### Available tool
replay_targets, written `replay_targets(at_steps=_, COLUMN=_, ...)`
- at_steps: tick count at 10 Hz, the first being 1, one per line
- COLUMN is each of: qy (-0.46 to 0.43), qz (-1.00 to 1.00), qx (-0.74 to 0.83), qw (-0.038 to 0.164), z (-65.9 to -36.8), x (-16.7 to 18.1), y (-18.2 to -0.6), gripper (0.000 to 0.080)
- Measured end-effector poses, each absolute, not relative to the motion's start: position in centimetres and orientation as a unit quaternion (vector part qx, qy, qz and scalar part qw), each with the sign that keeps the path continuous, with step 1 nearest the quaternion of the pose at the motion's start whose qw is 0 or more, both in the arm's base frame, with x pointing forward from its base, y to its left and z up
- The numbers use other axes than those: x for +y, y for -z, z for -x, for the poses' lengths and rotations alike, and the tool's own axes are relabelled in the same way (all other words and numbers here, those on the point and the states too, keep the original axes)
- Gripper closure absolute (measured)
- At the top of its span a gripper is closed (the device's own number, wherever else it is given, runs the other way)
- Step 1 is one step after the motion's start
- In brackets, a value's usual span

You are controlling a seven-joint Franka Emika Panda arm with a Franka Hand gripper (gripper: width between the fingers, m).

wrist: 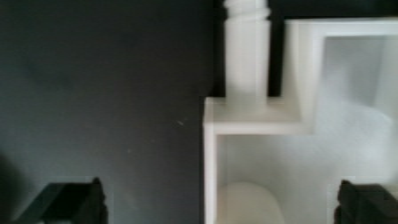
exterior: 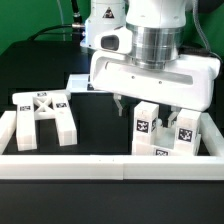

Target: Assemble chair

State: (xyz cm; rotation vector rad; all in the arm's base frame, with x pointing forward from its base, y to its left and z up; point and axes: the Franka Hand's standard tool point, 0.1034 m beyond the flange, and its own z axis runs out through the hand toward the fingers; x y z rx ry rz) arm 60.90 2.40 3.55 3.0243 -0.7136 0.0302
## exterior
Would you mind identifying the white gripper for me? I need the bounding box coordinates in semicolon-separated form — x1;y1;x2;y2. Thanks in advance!
90;24;221;128

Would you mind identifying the white chair seat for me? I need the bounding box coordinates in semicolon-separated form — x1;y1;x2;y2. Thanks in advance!
132;120;197;156

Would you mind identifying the white chair back frame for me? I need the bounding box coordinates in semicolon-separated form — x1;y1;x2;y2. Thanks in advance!
12;89;77;151

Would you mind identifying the white marker base plate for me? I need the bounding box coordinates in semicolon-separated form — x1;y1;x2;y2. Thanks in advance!
66;74;95;93

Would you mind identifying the white right fence rail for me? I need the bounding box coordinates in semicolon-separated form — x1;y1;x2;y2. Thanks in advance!
198;113;224;158

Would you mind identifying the white fence rail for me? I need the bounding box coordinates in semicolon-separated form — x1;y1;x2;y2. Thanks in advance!
0;155;224;180
0;111;16;155
198;113;224;158

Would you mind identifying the white front fence rail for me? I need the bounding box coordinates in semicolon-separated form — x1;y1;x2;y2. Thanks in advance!
0;155;224;180

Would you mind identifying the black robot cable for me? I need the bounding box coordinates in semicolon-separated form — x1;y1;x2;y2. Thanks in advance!
27;0;87;42

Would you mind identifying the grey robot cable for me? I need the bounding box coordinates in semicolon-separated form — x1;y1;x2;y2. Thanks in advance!
55;0;66;42

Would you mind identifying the white left fence rail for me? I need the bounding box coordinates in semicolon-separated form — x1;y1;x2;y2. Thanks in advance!
0;111;16;155

